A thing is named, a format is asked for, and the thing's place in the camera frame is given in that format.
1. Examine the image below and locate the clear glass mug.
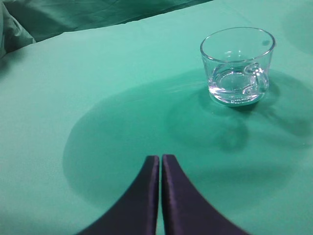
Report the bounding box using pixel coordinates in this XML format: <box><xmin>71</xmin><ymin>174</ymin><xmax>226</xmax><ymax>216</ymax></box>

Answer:
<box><xmin>200</xmin><ymin>27</ymin><xmax>276</xmax><ymax>107</ymax></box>

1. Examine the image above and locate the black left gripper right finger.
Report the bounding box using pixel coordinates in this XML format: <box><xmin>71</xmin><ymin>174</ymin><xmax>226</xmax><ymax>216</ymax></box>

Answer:
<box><xmin>161</xmin><ymin>154</ymin><xmax>248</xmax><ymax>235</ymax></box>

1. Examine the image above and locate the green backdrop cloth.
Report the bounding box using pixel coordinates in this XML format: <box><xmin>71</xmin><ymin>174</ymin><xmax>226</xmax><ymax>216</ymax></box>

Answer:
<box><xmin>0</xmin><ymin>0</ymin><xmax>203</xmax><ymax>56</ymax></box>

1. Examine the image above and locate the green table cloth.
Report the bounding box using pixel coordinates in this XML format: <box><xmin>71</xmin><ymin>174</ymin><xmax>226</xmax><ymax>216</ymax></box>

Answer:
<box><xmin>0</xmin><ymin>0</ymin><xmax>313</xmax><ymax>235</ymax></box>

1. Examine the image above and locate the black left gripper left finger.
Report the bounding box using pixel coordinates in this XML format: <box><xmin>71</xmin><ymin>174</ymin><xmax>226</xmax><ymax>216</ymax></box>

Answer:
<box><xmin>79</xmin><ymin>156</ymin><xmax>159</xmax><ymax>235</ymax></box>

